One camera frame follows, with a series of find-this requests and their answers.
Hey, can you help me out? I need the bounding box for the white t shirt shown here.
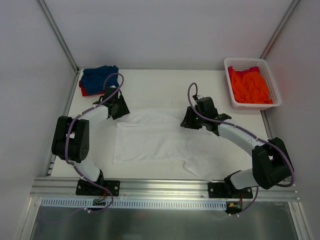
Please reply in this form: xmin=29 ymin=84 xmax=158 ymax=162
xmin=113 ymin=108 xmax=225 ymax=181

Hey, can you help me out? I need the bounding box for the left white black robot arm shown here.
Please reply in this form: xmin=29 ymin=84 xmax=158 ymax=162
xmin=51 ymin=87 xmax=130 ymax=195

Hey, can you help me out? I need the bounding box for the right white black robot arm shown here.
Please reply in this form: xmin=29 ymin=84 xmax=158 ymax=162
xmin=180 ymin=94 xmax=294 ymax=198

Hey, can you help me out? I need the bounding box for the folded red t shirt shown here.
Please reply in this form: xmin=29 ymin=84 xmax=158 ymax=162
xmin=78 ymin=80 xmax=104 ymax=97

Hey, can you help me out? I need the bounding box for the folded blue t shirt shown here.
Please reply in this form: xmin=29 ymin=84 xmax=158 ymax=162
xmin=80 ymin=65 xmax=119 ymax=92

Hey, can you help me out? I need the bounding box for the orange t shirt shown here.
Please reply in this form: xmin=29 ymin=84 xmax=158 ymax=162
xmin=230 ymin=72 xmax=273 ymax=104

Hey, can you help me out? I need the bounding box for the white plastic basket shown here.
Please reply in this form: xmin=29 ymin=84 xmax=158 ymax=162
xmin=224 ymin=57 xmax=282 ymax=111

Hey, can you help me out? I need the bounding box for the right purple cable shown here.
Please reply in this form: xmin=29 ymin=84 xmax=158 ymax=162
xmin=187 ymin=82 xmax=295 ymax=217

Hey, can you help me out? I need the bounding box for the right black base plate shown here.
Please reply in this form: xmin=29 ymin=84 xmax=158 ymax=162
xmin=207 ymin=182 xmax=253 ymax=199

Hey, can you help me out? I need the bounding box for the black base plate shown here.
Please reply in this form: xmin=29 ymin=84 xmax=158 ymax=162
xmin=207 ymin=182 xmax=253 ymax=199
xmin=75 ymin=179 xmax=121 ymax=197

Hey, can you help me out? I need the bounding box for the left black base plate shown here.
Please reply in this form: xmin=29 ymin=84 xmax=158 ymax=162
xmin=75 ymin=179 xmax=121 ymax=197

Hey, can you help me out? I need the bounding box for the white slotted cable duct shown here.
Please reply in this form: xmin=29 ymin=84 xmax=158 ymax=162
xmin=40 ymin=197 xmax=227 ymax=211

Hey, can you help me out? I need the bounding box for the aluminium mounting rail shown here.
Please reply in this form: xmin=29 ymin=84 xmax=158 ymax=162
xmin=30 ymin=177 xmax=301 ymax=202

